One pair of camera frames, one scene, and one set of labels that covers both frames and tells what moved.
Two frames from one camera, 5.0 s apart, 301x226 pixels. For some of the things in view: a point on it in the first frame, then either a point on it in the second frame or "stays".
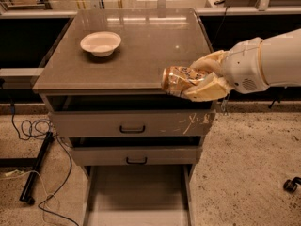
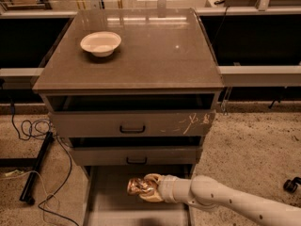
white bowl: x=102 y=43 stays
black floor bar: x=25 y=195 stays
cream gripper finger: x=211 y=88 to x=152 y=197
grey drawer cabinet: x=101 y=82 stays
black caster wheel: x=292 y=185 stays
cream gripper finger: x=213 y=61 to x=153 y=175
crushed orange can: x=177 y=79 to x=135 y=185
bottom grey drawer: x=137 y=195 stays
